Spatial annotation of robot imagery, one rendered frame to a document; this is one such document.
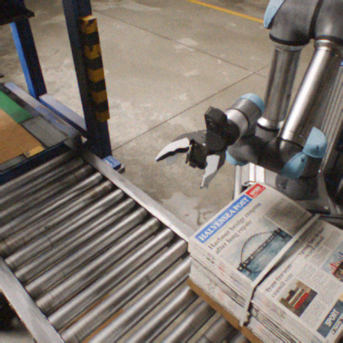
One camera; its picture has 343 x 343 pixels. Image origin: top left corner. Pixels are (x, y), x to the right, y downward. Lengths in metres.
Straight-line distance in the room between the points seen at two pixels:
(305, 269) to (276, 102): 0.54
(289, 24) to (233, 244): 0.60
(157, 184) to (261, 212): 1.60
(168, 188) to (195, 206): 0.24
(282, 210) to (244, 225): 0.12
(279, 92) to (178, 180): 1.49
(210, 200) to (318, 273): 1.58
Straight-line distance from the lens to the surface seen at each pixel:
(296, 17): 1.04
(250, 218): 0.92
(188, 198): 2.38
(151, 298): 1.05
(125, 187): 1.32
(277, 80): 1.13
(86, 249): 1.16
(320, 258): 0.90
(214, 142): 0.79
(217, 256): 0.84
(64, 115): 1.97
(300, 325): 0.80
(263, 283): 0.82
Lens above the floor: 1.72
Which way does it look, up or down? 41 degrees down
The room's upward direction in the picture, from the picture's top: straight up
